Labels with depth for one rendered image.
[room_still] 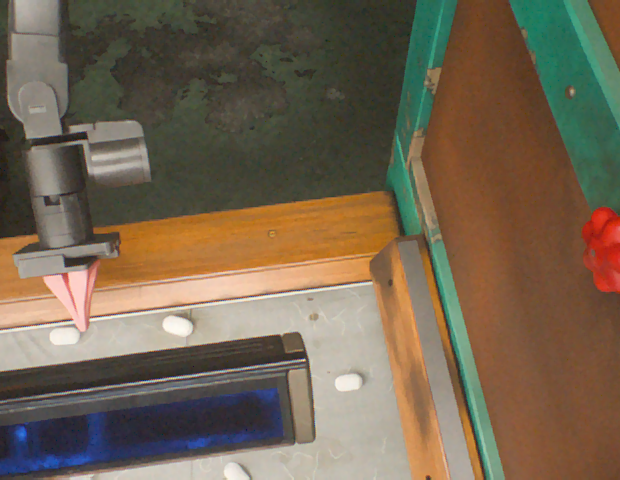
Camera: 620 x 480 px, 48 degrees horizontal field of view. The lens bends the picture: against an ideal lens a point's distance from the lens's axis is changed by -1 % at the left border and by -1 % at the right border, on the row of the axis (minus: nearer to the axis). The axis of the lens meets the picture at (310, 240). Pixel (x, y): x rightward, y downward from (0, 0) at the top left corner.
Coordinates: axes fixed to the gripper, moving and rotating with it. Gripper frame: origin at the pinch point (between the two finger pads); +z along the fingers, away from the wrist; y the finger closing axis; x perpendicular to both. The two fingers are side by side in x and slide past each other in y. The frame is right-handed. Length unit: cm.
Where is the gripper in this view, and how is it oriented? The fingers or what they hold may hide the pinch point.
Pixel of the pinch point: (83, 322)
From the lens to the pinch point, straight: 82.5
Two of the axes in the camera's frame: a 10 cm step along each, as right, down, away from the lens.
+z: 1.2, 9.7, 2.0
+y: 9.9, -1.3, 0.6
